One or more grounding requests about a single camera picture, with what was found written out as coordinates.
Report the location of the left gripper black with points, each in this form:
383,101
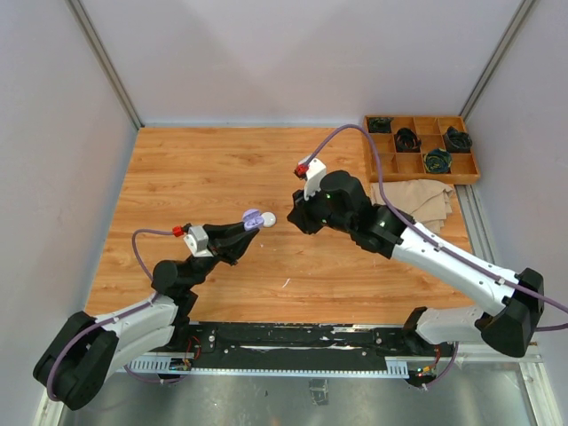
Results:
230,248

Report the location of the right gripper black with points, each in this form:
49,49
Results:
300,213

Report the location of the purple earbud charging case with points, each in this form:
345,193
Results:
252,219

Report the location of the white earbud charging case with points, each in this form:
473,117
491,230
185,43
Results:
269,219

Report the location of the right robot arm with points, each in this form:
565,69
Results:
507,304

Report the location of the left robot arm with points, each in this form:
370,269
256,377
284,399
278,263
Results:
124,324

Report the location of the rolled dark tie top-left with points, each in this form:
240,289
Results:
379,124

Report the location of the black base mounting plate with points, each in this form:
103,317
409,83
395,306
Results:
240,348

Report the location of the beige folded cloth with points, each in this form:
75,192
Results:
427,201

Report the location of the rolled black tie centre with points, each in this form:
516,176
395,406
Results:
406,141

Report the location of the rolled black tie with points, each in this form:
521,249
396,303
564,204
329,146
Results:
457,141
406,141

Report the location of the wooden compartment tray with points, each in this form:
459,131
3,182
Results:
383,159

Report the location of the rolled blue patterned tie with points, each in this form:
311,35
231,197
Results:
437,161

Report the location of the rolled black tie right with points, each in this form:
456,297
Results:
457,141

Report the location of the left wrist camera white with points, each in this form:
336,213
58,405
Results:
197,240

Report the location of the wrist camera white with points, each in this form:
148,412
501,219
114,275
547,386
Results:
197,240
314,174

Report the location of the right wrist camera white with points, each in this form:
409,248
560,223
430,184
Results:
314,174

